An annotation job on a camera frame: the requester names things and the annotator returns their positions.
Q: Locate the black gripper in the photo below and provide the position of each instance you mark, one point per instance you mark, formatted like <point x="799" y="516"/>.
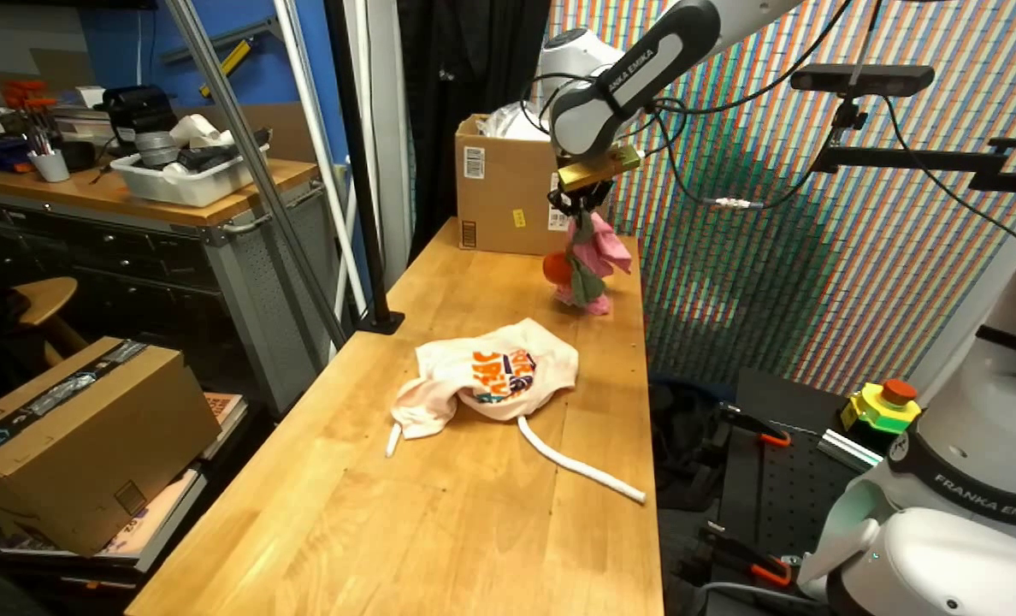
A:
<point x="583" y="203"/>

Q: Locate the yellowish wrist camera box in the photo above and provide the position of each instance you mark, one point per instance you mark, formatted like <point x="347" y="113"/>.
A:
<point x="598" y="169"/>

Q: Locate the white cup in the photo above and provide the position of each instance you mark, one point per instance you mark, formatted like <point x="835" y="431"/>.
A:
<point x="50" y="164"/>

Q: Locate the pale t-shirt with orange print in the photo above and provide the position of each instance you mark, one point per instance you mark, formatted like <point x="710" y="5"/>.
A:
<point x="494" y="370"/>

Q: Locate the cardboard box with dark tape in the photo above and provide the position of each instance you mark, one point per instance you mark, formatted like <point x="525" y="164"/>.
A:
<point x="74" y="441"/>

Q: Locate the green plush leaves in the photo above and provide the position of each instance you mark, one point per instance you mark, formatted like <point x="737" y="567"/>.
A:
<point x="578" y="279"/>

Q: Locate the white metal pole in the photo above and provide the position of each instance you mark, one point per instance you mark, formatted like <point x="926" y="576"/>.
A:
<point x="324" y="160"/>

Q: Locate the black camera on mount arm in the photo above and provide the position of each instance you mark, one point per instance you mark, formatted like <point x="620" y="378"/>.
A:
<point x="861" y="79"/>

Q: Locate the silver tripod leg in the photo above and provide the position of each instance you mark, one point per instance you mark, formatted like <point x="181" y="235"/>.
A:
<point x="251" y="160"/>

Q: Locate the round wooden stool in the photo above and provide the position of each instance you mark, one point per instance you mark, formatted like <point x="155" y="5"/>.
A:
<point x="45" y="300"/>

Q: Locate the pink cloth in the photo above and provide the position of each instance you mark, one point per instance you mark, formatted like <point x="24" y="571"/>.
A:
<point x="607" y="249"/>

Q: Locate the cardboard box with white labels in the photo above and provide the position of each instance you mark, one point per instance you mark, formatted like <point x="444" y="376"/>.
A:
<point x="508" y="188"/>

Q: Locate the white plastic bin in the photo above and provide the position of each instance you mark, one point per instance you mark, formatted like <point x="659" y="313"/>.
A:
<point x="181" y="176"/>

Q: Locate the yellow red emergency stop button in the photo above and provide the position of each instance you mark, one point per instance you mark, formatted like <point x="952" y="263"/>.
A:
<point x="885" y="404"/>

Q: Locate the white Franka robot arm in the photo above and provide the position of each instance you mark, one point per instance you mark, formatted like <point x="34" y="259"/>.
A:
<point x="961" y="458"/>

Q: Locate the wooden top workbench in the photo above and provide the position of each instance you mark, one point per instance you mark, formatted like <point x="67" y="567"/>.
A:
<point x="130" y="217"/>

